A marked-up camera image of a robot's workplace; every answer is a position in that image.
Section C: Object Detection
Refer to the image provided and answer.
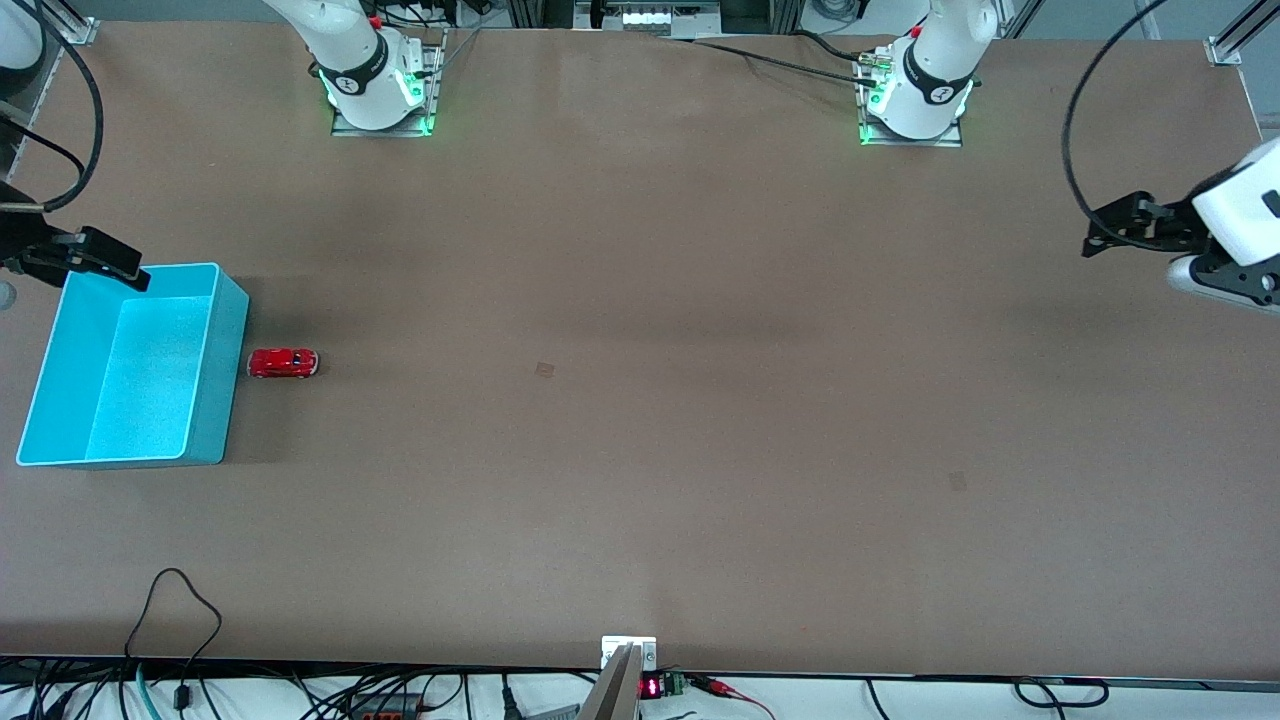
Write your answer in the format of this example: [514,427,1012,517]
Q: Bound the red beetle toy car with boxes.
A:
[246,347,321,380]

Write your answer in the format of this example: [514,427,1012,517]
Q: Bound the blue plastic box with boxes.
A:
[15,262,251,469]

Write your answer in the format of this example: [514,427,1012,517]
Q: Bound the black power strip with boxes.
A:
[345,690,423,720]

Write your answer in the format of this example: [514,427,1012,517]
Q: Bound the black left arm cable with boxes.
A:
[1061,0,1169,223]

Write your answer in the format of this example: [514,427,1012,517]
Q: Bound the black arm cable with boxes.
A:
[0,0,106,213]
[1061,0,1169,223]

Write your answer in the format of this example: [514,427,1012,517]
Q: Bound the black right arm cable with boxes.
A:
[0,0,106,213]

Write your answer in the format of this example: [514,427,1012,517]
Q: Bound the aluminium frame profile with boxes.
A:
[40,0,101,47]
[1203,0,1280,68]

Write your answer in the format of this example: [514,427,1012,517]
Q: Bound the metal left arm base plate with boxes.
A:
[857,44,967,150]

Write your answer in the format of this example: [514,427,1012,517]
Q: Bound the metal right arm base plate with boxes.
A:
[329,24,447,139]

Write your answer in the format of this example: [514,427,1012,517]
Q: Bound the short black base cable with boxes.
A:
[793,30,879,65]

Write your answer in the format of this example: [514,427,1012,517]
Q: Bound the thin black looped cable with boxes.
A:
[123,567,224,713]

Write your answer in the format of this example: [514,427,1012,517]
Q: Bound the long black base cable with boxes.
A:
[660,36,883,85]

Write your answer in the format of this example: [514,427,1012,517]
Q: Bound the black coiled floor cable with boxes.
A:
[1013,677,1111,710]

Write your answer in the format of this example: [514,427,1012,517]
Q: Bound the red clip lead wires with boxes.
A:
[688,674,777,720]

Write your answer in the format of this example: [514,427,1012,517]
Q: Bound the grey metal camera mount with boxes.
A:
[577,635,659,720]

